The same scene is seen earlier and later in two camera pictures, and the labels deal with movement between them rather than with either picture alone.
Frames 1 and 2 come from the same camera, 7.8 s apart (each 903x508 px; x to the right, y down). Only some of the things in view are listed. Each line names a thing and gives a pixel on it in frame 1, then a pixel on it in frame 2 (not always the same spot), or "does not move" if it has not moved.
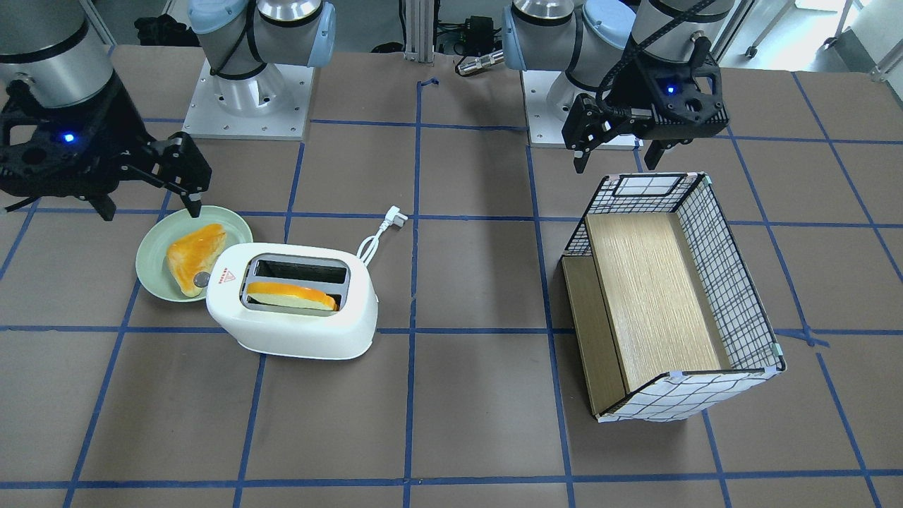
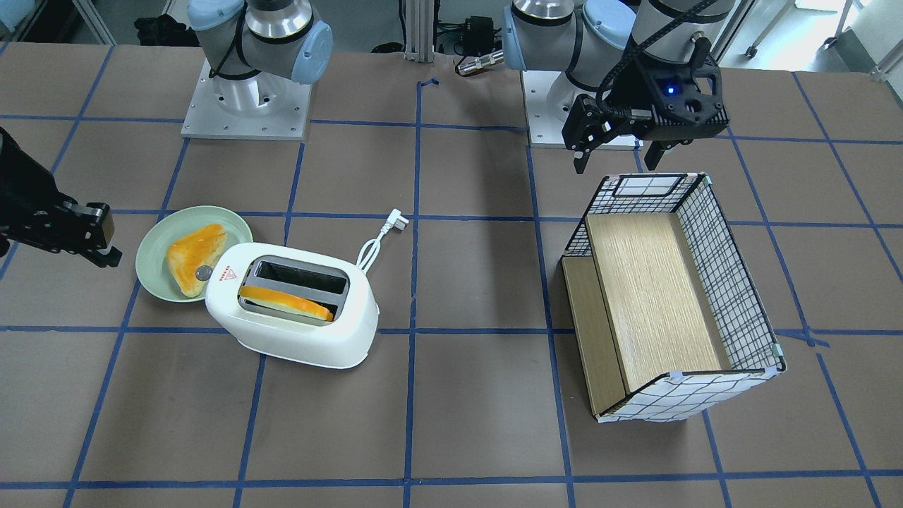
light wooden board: [633, 313] does not move
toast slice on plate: [192, 252] does not move
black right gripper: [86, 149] -> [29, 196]
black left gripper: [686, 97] does not move
